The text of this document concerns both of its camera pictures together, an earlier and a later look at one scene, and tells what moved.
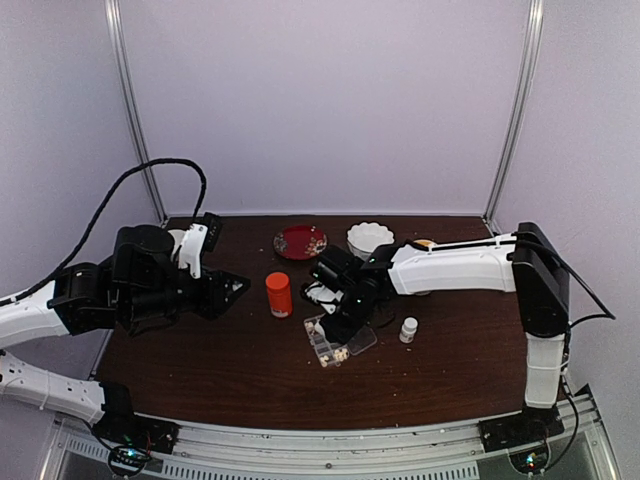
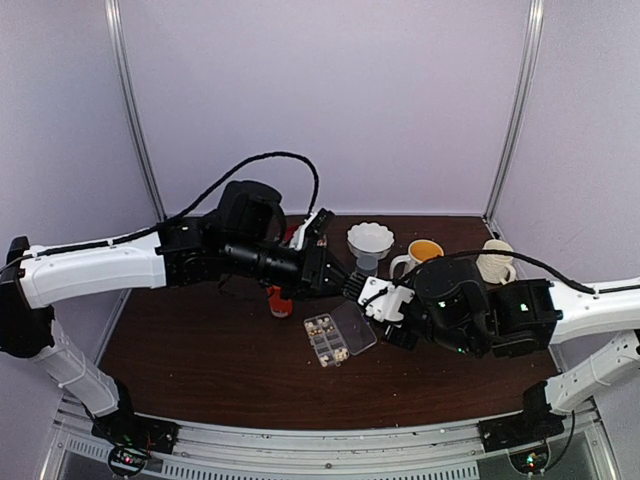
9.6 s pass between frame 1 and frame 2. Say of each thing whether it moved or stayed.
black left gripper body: moved
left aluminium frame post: stayed
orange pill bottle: stayed
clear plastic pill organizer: stayed
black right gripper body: moved
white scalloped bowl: stayed
